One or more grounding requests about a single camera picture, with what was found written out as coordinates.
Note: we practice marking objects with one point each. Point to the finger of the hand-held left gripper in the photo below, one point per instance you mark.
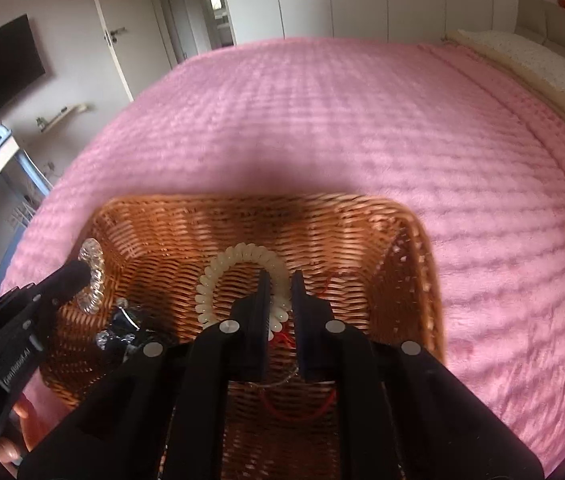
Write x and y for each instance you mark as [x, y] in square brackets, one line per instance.
[65, 280]

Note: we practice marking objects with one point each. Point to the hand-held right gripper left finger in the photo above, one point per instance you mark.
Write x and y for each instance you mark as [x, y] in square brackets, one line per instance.
[263, 310]

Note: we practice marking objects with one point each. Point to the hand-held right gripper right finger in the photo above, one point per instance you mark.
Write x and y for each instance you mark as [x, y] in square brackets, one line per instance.
[299, 320]

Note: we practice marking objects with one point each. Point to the brown wicker basket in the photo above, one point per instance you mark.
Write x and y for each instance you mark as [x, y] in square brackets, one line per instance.
[177, 240]

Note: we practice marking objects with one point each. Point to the person's left hand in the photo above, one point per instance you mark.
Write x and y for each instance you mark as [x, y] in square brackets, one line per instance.
[5, 450]

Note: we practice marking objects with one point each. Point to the pink fluffy blanket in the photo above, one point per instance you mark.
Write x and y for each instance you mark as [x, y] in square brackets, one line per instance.
[337, 135]

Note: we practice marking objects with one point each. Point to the white door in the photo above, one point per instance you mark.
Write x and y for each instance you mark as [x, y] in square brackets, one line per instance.
[127, 25]

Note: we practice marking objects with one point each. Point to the white floral pillow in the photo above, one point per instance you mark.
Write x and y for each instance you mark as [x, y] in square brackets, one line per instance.
[532, 60]

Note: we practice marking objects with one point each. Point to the beige bed headboard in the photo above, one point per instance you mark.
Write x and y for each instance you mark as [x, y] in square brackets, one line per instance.
[547, 20]

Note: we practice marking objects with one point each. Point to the small wall shelf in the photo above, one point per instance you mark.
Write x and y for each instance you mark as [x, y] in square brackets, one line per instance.
[62, 115]

